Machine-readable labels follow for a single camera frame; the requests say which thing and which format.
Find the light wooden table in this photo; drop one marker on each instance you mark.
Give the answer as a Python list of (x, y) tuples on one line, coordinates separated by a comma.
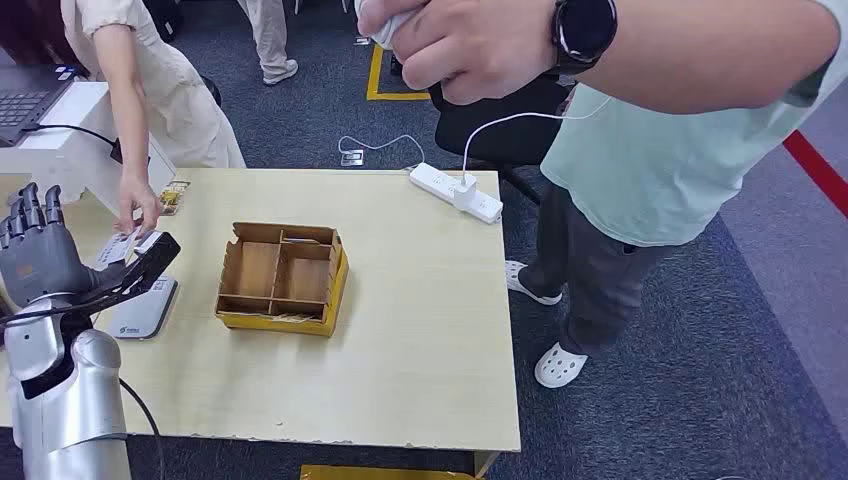
[(86, 228), (411, 344)]

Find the key card in box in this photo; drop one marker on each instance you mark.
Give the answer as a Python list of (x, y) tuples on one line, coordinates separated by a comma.
[(301, 240)]

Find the person's right hand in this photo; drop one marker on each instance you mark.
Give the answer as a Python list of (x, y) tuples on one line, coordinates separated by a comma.
[(138, 202)]

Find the grey white card reader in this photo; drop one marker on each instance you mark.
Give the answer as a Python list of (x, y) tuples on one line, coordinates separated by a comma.
[(142, 314)]

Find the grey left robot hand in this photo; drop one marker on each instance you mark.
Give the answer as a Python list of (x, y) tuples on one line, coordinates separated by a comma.
[(40, 258)]

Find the small floor outlet plate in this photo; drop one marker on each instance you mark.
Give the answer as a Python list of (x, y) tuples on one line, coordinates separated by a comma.
[(362, 41)]

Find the metal floor socket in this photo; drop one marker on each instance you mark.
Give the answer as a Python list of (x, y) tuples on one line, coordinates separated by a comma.
[(352, 158)]

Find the white power strip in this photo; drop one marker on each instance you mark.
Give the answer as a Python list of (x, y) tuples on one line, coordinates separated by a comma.
[(437, 185)]

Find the person's hand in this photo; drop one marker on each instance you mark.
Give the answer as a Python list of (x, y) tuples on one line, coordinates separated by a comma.
[(138, 202), (477, 46)]

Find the colourful picture card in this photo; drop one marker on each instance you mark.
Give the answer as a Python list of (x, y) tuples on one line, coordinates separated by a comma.
[(173, 197)]

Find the black power adapter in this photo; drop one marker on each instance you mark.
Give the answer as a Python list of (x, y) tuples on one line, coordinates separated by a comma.
[(117, 151)]

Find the yellow floor tape square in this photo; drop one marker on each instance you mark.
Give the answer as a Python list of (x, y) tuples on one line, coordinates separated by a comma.
[(375, 73)]

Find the white handheld device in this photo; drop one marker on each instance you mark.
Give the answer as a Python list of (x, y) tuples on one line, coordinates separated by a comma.
[(391, 30)]

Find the person's right forearm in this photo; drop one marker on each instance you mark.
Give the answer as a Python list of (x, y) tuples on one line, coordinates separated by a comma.
[(126, 112)]

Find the person's left forearm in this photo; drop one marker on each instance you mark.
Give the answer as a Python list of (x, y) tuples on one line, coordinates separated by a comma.
[(696, 53)]

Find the dark laptop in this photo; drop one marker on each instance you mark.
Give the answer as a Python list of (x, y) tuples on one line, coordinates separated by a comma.
[(23, 99)]

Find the black equipment base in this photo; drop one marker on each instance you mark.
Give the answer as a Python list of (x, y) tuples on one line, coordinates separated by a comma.
[(395, 65)]

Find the white perforated clog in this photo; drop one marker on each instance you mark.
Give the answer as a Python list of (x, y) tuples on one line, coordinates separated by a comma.
[(526, 286), (560, 366)]

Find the black office chair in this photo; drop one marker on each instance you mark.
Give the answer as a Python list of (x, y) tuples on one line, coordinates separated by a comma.
[(503, 139)]

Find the wooden compartment box yellow base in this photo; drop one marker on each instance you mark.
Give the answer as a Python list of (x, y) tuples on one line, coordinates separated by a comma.
[(285, 278)]

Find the person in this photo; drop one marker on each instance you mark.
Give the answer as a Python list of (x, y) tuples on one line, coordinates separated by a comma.
[(172, 86), (268, 33), (649, 172)]

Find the red floor tape line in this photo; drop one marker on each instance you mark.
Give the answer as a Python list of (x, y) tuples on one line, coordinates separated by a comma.
[(818, 171)]

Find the white charger plug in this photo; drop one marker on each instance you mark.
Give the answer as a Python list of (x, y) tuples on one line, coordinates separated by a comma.
[(464, 193)]

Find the white desk riser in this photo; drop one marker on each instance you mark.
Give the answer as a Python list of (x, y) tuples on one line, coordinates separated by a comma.
[(66, 159)]

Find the black round smartwatch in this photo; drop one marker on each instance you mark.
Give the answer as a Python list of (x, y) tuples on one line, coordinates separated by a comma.
[(583, 30)]

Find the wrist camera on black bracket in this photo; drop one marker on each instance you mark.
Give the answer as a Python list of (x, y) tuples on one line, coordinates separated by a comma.
[(149, 262)]

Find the person's left hand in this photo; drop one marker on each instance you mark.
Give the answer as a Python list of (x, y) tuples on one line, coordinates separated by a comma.
[(477, 46)]

